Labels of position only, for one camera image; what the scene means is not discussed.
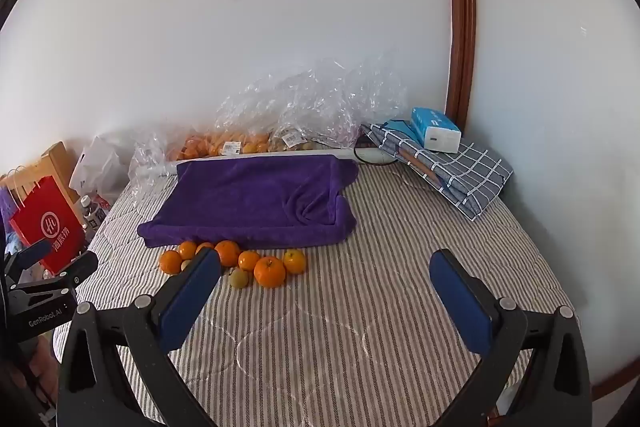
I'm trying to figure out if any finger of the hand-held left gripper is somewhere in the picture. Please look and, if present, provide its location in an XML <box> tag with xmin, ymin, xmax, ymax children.
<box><xmin>4</xmin><ymin>239</ymin><xmax>54</xmax><ymax>272</ymax></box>
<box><xmin>10</xmin><ymin>251</ymin><xmax>99</xmax><ymax>300</ymax></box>

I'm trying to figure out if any blue white tissue pack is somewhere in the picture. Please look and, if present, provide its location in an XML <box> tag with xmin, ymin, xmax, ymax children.
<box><xmin>410</xmin><ymin>107</ymin><xmax>462</xmax><ymax>154</ymax></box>

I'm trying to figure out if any brown wooden door frame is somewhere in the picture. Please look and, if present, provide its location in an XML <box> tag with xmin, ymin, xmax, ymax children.
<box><xmin>441</xmin><ymin>0</ymin><xmax>477</xmax><ymax>128</ymax></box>

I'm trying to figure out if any white plastic bag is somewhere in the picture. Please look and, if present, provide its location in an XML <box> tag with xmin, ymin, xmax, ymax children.
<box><xmin>68</xmin><ymin>134</ymin><xmax>131</xmax><ymax>202</ymax></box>

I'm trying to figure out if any folded grey checked cloth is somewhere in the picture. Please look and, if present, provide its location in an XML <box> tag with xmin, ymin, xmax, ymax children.
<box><xmin>361</xmin><ymin>121</ymin><xmax>515</xmax><ymax>222</ymax></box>

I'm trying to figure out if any crumpled clear plastic wrap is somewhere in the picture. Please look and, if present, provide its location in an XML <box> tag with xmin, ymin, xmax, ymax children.
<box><xmin>127</xmin><ymin>132</ymin><xmax>178</xmax><ymax>198</ymax></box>

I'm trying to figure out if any cardboard box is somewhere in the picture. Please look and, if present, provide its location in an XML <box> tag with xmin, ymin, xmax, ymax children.
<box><xmin>0</xmin><ymin>141</ymin><xmax>81</xmax><ymax>208</ymax></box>

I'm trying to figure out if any black cable loop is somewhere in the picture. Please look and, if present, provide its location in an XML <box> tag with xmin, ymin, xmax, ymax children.
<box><xmin>353</xmin><ymin>145</ymin><xmax>401</xmax><ymax>166</ymax></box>

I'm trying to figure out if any purple towel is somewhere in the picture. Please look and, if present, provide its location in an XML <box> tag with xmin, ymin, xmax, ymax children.
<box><xmin>136</xmin><ymin>154</ymin><xmax>360</xmax><ymax>250</ymax></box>

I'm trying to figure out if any red paper bag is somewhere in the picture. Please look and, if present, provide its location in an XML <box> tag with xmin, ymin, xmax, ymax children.
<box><xmin>9</xmin><ymin>166</ymin><xmax>87</xmax><ymax>275</ymax></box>

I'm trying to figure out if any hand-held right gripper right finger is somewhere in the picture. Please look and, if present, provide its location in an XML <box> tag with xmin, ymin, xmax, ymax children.
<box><xmin>429</xmin><ymin>249</ymin><xmax>593</xmax><ymax>427</ymax></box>

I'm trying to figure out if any clear water bottle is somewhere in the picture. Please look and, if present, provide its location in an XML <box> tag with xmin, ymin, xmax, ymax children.
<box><xmin>80</xmin><ymin>194</ymin><xmax>106</xmax><ymax>234</ymax></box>

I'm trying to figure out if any large orange tomato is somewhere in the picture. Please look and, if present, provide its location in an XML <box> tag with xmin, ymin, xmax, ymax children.
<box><xmin>253</xmin><ymin>256</ymin><xmax>287</xmax><ymax>289</ymax></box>

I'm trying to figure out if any clear bag of oranges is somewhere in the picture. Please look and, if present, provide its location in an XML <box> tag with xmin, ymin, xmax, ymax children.
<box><xmin>165</xmin><ymin>77</ymin><xmax>281</xmax><ymax>162</ymax></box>

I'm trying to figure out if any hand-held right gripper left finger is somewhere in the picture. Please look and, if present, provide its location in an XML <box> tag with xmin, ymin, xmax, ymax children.
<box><xmin>57</xmin><ymin>248</ymin><xmax>222</xmax><ymax>427</ymax></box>

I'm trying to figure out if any clear bag of pale fruits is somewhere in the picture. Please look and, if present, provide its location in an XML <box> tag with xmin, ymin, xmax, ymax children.
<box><xmin>270</xmin><ymin>54</ymin><xmax>408</xmax><ymax>154</ymax></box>

